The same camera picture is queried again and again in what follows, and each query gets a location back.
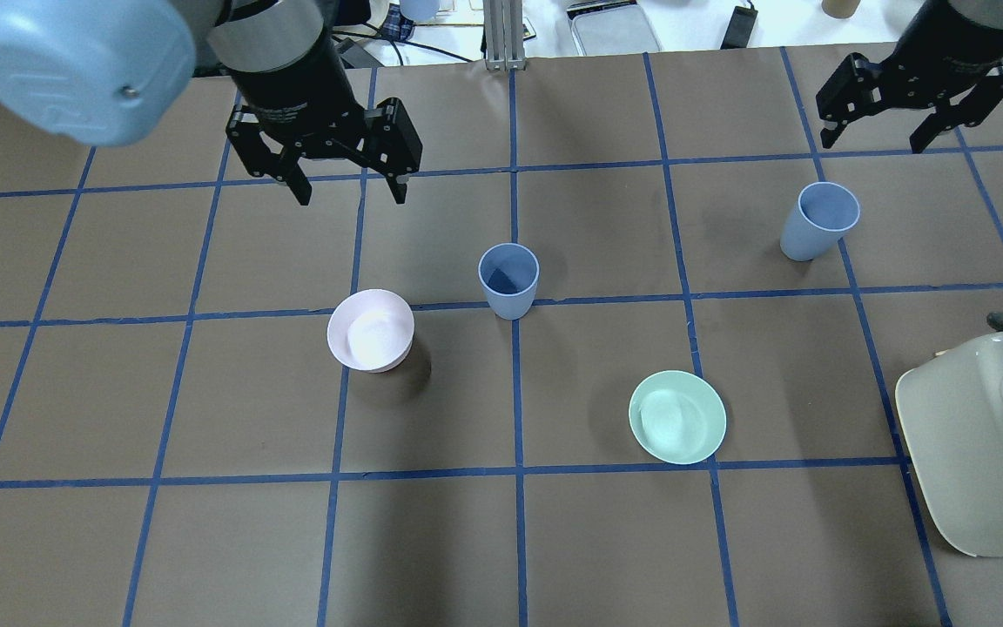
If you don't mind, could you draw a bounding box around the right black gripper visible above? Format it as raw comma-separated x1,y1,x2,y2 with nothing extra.
815,1,1003,154

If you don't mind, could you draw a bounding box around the green bowl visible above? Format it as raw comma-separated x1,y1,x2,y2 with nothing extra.
628,370,728,467

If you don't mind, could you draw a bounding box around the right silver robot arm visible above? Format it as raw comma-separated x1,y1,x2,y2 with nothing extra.
815,1,1003,153

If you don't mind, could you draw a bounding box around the black power adapter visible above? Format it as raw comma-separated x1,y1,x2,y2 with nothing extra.
720,1,757,49

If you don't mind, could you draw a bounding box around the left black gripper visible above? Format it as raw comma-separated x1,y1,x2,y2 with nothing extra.
226,35,423,206

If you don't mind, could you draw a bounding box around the aluminium frame post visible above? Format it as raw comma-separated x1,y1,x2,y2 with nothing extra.
482,0,527,71

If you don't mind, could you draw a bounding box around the kitchen scale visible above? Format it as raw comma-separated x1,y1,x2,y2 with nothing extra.
566,1,663,57

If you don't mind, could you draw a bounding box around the pink bowl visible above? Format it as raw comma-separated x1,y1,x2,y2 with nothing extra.
326,289,415,373

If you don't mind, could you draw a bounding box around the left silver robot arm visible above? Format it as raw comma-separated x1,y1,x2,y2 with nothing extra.
0,1,422,204

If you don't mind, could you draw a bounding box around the blue cup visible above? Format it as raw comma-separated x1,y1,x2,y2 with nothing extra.
476,242,541,320
780,181,861,262

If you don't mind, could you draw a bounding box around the white toaster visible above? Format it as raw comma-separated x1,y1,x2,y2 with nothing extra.
895,332,1003,558

